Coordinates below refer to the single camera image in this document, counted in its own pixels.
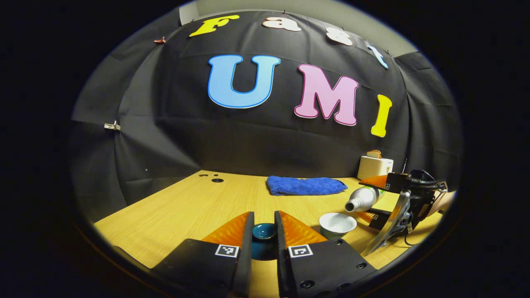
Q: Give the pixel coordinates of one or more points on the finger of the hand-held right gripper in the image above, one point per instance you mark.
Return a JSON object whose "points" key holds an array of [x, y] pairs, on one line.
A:
{"points": [[379, 220], [397, 182]]}

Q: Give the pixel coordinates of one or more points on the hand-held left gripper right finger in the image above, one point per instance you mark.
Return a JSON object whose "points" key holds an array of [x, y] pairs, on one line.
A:
{"points": [[281, 265]]}

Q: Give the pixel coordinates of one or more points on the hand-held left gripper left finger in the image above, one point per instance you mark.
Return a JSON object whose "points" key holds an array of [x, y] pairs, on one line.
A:
{"points": [[247, 256]]}

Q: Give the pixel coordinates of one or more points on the silver green water bottle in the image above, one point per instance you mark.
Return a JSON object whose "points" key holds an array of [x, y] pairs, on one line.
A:
{"points": [[364, 198]]}

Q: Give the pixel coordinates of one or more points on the white teacup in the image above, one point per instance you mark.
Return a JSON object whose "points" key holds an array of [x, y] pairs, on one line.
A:
{"points": [[337, 227]]}

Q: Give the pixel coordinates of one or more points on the white toaster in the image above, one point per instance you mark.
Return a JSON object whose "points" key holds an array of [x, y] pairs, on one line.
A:
{"points": [[372, 167]]}

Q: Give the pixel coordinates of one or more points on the toast slice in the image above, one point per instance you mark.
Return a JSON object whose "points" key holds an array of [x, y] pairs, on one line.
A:
{"points": [[374, 154]]}

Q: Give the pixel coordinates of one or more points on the blue towel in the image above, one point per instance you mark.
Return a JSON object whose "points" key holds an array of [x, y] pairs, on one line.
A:
{"points": [[304, 186]]}

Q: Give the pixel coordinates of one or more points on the silver metal clip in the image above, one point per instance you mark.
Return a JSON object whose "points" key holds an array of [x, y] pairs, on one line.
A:
{"points": [[112, 126]]}

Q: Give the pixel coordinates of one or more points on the red clip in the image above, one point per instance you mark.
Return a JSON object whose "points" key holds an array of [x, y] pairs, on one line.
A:
{"points": [[160, 40]]}

